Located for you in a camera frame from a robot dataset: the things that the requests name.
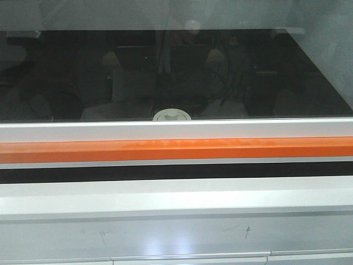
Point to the glass jar with white lid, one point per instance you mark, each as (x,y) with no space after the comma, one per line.
(171,114)

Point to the orange sash handle bar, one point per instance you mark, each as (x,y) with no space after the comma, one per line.
(129,150)

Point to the glass fume hood sash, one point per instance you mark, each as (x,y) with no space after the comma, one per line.
(86,85)

